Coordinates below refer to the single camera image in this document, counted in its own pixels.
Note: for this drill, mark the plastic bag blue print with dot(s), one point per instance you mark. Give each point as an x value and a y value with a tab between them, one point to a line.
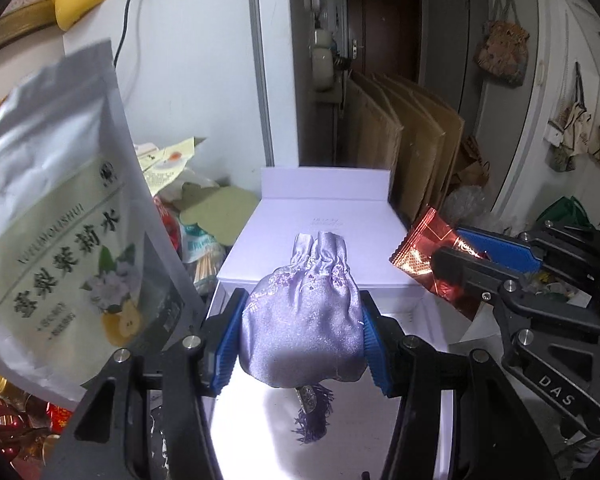
200	250

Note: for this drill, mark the olive green card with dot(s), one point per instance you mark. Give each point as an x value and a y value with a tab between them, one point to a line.
220	210

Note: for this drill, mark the red plastic bag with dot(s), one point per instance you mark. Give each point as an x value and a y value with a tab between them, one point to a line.
167	225

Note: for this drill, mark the green bag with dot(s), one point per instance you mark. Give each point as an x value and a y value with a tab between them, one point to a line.
565	212

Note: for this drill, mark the brown patterned tote bag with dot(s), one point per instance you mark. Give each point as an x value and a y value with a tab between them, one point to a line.
502	50

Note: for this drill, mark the cream rice cooker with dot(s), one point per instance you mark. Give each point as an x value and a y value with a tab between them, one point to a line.
322	65

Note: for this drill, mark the brown cardboard box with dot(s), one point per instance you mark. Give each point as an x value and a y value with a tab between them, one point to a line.
472	160

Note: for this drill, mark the dark brown door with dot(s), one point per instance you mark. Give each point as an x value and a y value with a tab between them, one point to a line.
385	30

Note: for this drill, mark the pile of red ornaments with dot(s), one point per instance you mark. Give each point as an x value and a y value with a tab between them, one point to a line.
0	420

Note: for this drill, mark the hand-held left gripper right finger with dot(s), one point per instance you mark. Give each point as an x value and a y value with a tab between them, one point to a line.
377	355

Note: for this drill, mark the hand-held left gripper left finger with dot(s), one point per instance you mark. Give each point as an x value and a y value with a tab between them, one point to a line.
226	347

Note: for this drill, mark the white fridge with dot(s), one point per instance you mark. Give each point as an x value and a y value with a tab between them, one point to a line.
190	60

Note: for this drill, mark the crumpled printed leaflet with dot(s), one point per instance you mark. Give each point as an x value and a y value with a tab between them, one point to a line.
170	160

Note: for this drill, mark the clear crumpled plastic bag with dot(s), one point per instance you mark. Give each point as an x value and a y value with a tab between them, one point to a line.
467	205

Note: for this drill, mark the red foil packet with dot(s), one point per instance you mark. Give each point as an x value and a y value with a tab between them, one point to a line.
420	250

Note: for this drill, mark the white gift box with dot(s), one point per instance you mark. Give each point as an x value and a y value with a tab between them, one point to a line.
305	210

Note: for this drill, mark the stack of flattened cardboard boxes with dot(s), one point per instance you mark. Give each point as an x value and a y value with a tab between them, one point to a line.
410	150

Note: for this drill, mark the silver tea pouch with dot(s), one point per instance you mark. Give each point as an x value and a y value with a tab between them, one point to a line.
55	185

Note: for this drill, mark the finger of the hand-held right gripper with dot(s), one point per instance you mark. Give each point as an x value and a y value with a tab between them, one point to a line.
460	270
500	251

